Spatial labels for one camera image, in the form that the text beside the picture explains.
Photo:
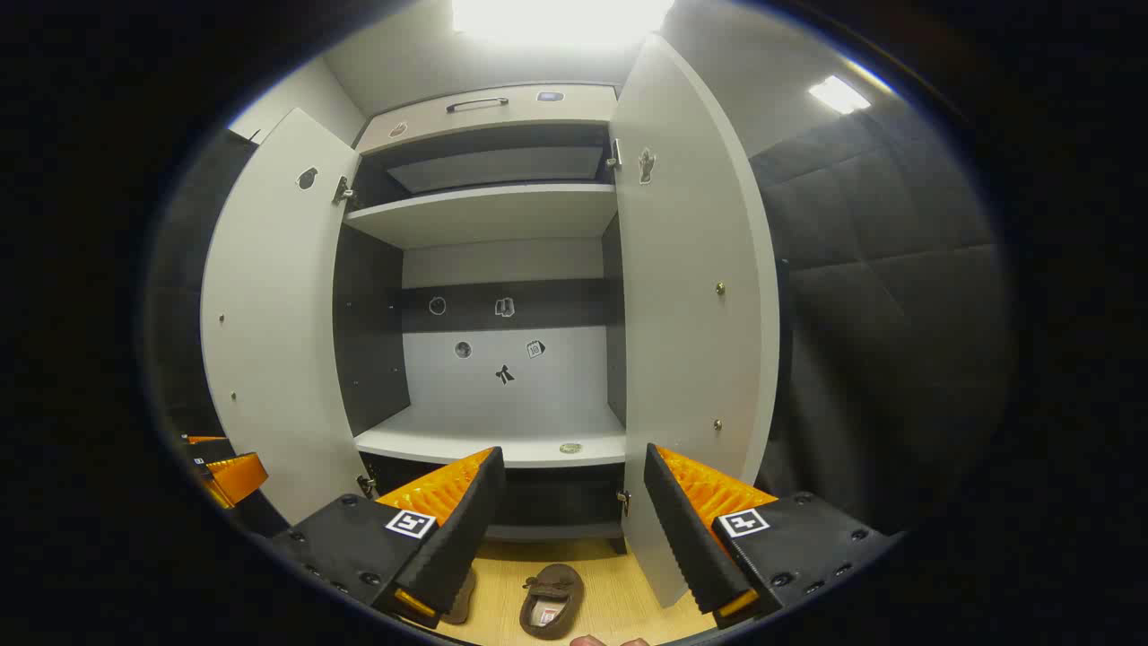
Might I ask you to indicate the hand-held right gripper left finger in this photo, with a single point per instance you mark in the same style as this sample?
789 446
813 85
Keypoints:
466 529

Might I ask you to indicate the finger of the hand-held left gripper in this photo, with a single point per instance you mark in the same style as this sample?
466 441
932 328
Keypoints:
213 451
238 475

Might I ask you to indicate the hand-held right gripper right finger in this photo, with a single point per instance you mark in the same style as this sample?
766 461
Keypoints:
686 529

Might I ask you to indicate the white shoe cabinet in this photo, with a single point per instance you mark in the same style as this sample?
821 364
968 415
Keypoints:
502 211

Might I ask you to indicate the metal door hinge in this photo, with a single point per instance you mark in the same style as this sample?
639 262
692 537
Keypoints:
343 190
614 154
367 485
623 502

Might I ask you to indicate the black backdrop cloth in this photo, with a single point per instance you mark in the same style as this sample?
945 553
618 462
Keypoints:
897 314

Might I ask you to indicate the small ceiling light panel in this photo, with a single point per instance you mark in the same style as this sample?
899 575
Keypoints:
839 94

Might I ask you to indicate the large ceiling light panel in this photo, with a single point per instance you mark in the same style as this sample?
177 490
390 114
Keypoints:
560 18

